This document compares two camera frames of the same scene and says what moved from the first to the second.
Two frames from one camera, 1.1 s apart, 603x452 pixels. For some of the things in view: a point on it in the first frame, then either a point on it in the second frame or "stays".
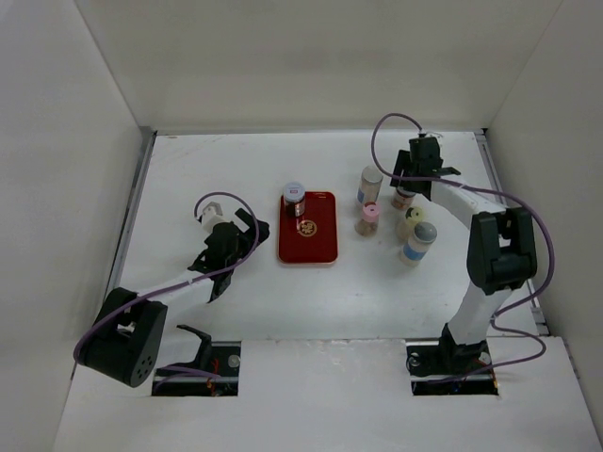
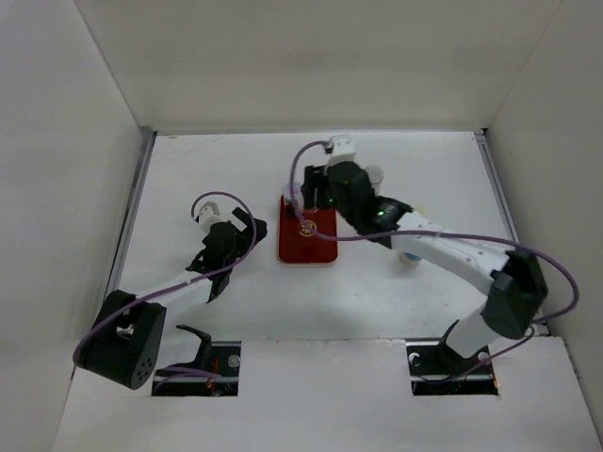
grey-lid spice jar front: x=294 y=198 stays
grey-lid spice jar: x=402 y=199 → x=296 y=201
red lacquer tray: x=311 y=238 stays
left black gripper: x=247 y=236 stays
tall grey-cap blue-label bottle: x=370 y=185 stays
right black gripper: x=403 y=163 → x=316 y=177
